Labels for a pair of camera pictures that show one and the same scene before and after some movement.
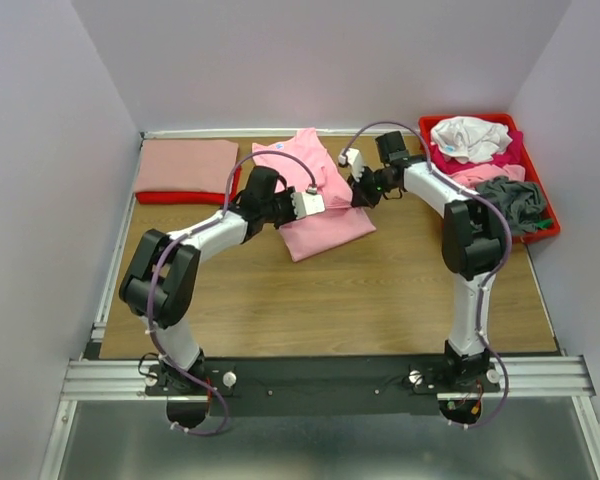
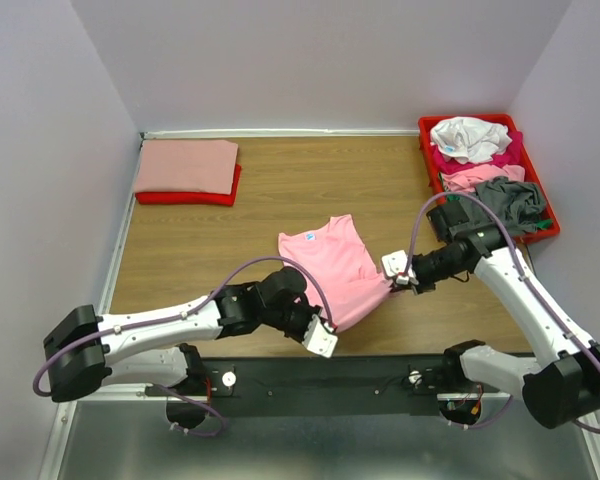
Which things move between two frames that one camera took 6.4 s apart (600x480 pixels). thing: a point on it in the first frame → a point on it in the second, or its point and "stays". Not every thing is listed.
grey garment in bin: [522, 202] stays
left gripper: [287, 196] → [309, 311]
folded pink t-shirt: [186, 166] stays
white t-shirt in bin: [470, 140] stays
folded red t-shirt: [189, 198] stays
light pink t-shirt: [303, 160] → [334, 251]
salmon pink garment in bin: [481, 173] stays
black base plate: [321, 387] stays
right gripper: [358, 197] → [422, 286]
